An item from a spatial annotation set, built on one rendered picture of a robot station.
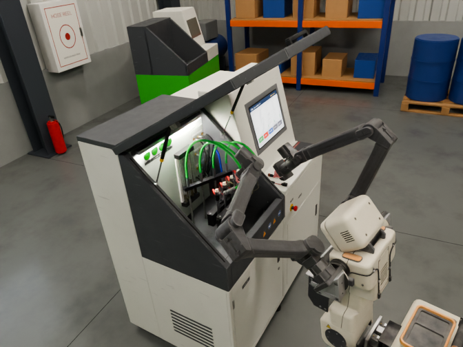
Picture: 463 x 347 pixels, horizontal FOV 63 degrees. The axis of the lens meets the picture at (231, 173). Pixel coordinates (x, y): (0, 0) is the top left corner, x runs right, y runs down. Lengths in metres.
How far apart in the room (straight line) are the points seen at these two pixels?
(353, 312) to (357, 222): 0.46
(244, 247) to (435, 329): 0.93
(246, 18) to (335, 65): 1.82
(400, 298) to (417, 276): 0.29
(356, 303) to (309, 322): 1.16
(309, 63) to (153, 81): 2.91
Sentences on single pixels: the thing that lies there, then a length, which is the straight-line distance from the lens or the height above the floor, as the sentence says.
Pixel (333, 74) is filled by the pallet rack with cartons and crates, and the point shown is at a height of 0.28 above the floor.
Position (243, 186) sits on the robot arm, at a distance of 1.44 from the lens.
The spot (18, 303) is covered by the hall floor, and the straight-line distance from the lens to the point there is 3.56.
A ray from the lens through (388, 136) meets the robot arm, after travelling 1.62.
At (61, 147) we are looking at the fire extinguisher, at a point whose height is 0.11.
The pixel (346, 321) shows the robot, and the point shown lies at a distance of 1.81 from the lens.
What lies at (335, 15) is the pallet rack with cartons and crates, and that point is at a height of 1.27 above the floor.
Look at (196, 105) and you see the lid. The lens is 1.46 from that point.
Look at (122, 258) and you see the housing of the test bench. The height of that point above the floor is 0.71.
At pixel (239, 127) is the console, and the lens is 2.32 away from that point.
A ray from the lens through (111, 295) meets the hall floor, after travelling 3.27.
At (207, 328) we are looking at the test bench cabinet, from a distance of 2.36.
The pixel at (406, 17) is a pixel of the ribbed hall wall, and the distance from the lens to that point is 8.07.
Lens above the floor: 2.26
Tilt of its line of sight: 30 degrees down
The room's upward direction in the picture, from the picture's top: 4 degrees counter-clockwise
